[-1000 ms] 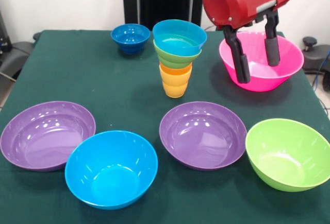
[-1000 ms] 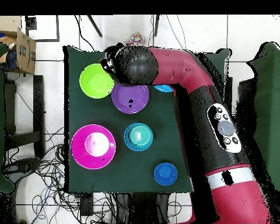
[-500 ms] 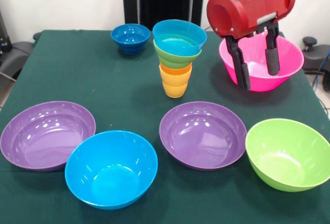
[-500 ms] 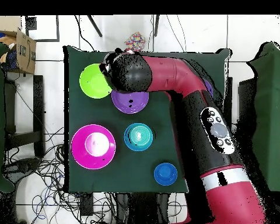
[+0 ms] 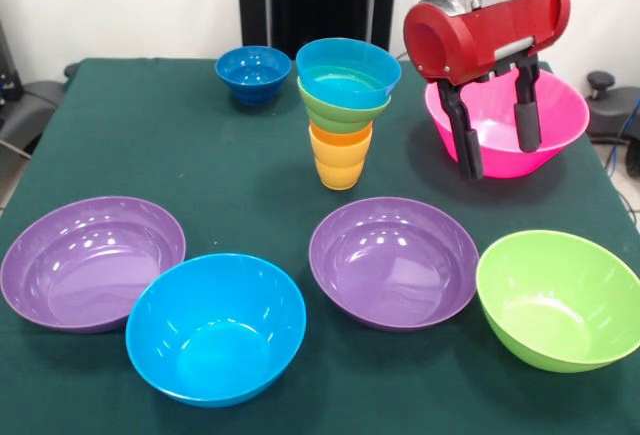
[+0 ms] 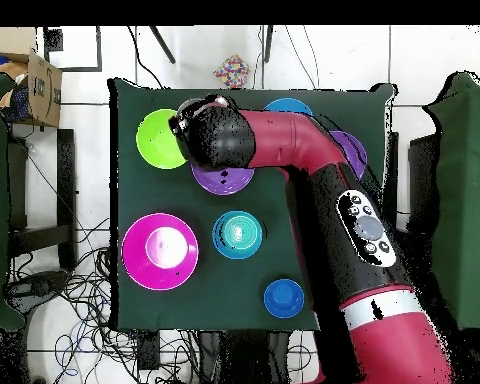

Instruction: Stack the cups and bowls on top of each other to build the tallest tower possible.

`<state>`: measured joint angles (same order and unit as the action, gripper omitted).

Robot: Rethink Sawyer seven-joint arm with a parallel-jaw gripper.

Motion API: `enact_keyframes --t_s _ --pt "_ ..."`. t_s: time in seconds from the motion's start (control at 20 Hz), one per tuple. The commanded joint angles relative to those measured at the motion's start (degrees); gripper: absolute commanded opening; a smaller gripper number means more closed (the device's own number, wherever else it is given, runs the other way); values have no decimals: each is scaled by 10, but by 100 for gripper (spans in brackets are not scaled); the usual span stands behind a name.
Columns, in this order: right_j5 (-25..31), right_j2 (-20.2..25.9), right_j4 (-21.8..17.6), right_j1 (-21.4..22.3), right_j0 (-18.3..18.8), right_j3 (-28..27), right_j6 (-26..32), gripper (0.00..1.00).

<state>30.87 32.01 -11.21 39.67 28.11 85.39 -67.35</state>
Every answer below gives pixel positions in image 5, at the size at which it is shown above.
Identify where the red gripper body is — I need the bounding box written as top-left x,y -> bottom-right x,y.
403,0 -> 572,87

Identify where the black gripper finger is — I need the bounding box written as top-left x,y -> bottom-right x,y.
511,61 -> 544,154
436,79 -> 486,181

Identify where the orange cup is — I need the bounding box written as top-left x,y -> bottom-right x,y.
309,120 -> 374,147

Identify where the small green bowl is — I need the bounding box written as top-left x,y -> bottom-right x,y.
298,77 -> 393,135

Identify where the small light blue bowl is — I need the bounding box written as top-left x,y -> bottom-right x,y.
295,38 -> 403,111

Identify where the purple bowl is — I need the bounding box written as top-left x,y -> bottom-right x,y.
0,196 -> 187,334
309,196 -> 481,332

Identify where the large pink bowl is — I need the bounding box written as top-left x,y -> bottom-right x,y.
425,60 -> 591,180

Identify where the black knobbed equipment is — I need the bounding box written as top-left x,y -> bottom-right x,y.
585,70 -> 640,181

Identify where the yellow cup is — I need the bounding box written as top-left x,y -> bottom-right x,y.
310,133 -> 373,191

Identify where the large green bowl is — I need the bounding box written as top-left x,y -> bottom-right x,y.
476,230 -> 640,374

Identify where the small dark blue bowl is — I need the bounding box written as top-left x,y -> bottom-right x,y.
216,46 -> 293,106

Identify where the dark green table cloth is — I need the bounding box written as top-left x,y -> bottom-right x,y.
0,58 -> 640,435

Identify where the large blue bowl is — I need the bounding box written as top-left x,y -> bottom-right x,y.
125,252 -> 307,408

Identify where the black chair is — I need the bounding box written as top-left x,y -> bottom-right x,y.
0,20 -> 81,156

